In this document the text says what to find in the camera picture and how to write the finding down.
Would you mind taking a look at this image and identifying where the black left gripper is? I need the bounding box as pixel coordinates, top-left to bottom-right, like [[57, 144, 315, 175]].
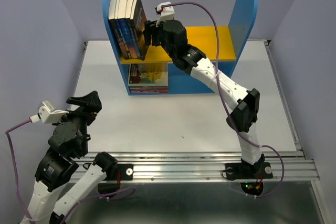
[[54, 89, 104, 153]]

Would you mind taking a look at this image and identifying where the Three Days to See book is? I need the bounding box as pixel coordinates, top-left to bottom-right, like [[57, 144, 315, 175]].
[[136, 0, 148, 60]]

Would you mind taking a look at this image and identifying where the Huckleberry Finn paperback book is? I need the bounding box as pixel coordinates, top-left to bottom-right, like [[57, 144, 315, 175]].
[[128, 63, 169, 87]]

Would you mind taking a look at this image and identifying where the Nineteen Eighty-Four book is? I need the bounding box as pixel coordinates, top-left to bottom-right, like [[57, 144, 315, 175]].
[[130, 0, 141, 59]]

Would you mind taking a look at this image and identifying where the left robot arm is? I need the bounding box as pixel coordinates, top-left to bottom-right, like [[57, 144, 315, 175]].
[[21, 91, 118, 223]]

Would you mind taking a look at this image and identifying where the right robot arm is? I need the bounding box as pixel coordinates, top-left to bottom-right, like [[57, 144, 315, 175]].
[[143, 20, 265, 177]]

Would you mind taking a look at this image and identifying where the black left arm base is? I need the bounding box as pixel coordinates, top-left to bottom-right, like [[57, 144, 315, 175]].
[[97, 163, 134, 194]]

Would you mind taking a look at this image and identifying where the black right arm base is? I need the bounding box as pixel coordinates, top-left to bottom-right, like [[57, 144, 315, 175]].
[[221, 162, 274, 181]]

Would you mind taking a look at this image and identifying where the upright book on shelf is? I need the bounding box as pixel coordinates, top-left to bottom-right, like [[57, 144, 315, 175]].
[[108, 0, 125, 57], [115, 0, 132, 59]]

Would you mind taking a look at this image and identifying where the pink spine Roald Dahl book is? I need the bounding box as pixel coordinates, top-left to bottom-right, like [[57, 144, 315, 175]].
[[129, 86, 169, 93]]

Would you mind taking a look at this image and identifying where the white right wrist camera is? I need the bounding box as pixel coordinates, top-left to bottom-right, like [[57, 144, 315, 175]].
[[155, 2, 175, 28]]

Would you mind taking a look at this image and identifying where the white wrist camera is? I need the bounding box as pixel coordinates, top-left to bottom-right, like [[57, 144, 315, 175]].
[[155, 2, 175, 28], [29, 100, 69, 124]]

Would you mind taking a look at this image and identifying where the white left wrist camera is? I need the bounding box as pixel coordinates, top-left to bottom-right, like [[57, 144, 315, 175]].
[[29, 100, 69, 124]]

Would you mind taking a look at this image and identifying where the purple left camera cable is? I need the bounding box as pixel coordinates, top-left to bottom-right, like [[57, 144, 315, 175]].
[[5, 119, 137, 222]]

